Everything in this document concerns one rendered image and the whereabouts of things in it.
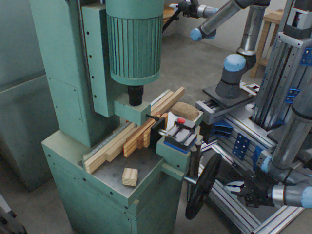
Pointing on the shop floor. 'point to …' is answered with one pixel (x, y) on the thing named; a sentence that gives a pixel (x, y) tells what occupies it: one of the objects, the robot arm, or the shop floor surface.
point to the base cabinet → (88, 225)
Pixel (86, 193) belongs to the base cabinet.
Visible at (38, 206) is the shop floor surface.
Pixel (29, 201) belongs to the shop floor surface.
